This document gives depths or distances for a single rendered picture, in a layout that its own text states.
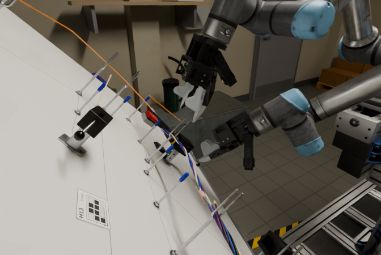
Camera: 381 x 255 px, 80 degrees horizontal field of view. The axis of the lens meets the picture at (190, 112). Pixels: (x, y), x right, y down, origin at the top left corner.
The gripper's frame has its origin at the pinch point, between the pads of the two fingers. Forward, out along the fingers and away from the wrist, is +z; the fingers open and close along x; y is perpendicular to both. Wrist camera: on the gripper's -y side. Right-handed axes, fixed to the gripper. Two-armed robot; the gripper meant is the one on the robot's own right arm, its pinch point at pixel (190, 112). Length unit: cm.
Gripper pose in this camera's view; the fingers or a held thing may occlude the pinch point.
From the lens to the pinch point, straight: 63.9
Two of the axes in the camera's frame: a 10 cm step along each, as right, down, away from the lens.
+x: 3.9, 4.5, -8.0
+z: -3.8, 8.7, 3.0
